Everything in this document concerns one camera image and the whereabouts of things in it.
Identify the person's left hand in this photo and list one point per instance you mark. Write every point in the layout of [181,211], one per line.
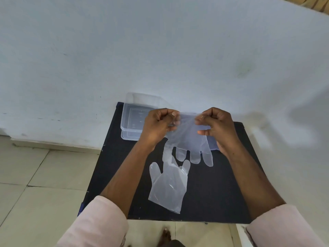
[154,126]

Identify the person's right hand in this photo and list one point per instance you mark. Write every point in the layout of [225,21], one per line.
[221,128]

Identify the person's left thumb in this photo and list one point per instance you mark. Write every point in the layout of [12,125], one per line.
[172,113]

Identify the person's right thumb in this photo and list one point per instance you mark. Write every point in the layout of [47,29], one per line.
[205,116]

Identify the clear plastic disposable glove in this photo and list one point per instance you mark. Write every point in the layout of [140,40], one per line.
[168,187]
[189,141]

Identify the person's right forearm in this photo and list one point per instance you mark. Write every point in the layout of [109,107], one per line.
[248,177]

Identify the person's left forearm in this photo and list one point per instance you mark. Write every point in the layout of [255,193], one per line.
[133,174]

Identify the clear plastic container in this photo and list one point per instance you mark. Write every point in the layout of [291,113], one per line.
[131,123]

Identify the black table mat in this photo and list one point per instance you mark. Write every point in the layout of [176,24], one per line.
[216,192]

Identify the person's foot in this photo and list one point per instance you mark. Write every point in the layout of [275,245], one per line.
[164,237]

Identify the pink left shirt sleeve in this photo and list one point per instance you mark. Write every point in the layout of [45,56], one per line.
[97,223]

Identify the pink shirt sleeve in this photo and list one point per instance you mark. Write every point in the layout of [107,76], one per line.
[282,228]
[97,223]

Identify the pink right shirt sleeve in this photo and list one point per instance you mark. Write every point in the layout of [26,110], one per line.
[282,228]

